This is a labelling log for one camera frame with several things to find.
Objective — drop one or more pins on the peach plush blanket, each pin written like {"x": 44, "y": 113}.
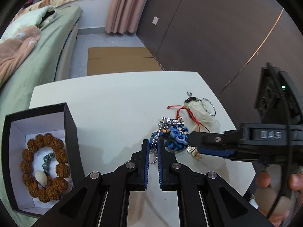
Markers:
{"x": 16, "y": 49}

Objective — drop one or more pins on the green bed sheet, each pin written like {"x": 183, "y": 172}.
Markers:
{"x": 47, "y": 59}

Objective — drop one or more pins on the black box with white lining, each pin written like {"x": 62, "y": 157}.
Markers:
{"x": 71, "y": 127}

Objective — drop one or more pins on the white wall switch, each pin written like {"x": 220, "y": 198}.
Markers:
{"x": 155, "y": 20}

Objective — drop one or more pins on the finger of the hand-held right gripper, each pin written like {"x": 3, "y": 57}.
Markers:
{"x": 213, "y": 139}
{"x": 217, "y": 153}

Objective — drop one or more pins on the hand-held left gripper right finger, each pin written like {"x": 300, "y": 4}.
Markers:
{"x": 161, "y": 165}

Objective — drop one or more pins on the light green floral quilt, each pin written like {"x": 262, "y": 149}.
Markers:
{"x": 28, "y": 19}

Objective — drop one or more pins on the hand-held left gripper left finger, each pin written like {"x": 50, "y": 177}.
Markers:
{"x": 144, "y": 165}

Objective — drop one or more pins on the white shell pendant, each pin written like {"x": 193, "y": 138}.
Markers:
{"x": 40, "y": 177}

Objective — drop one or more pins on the person's right hand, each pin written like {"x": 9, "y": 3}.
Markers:
{"x": 263, "y": 180}

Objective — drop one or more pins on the thin silver bangle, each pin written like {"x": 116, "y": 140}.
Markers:
{"x": 214, "y": 110}

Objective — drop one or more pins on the flat cardboard sheet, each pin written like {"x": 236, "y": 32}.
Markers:
{"x": 118, "y": 61}

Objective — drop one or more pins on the translucent white pouch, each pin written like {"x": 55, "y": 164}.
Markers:
{"x": 198, "y": 114}

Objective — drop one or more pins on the pink curtain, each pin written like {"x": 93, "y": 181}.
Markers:
{"x": 125, "y": 7}

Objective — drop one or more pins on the white bed base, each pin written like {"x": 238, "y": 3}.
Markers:
{"x": 68, "y": 52}

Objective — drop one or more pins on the gold pendant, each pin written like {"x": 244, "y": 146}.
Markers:
{"x": 196, "y": 155}

